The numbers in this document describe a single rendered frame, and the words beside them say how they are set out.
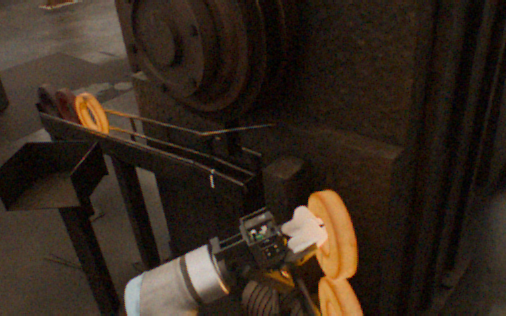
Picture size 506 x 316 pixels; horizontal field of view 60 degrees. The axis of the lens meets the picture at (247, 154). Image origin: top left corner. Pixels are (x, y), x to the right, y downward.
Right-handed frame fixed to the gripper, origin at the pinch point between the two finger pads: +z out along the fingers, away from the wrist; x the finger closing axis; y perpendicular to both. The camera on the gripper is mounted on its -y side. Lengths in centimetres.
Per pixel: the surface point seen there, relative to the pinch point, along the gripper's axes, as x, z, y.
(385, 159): 16.3, 18.3, -5.6
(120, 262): 99, -81, -68
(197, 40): 33.5, -7.5, 29.1
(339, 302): -9.3, -4.2, -7.4
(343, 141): 25.6, 13.1, -3.6
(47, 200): 69, -72, -8
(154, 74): 48, -20, 21
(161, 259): 94, -63, -72
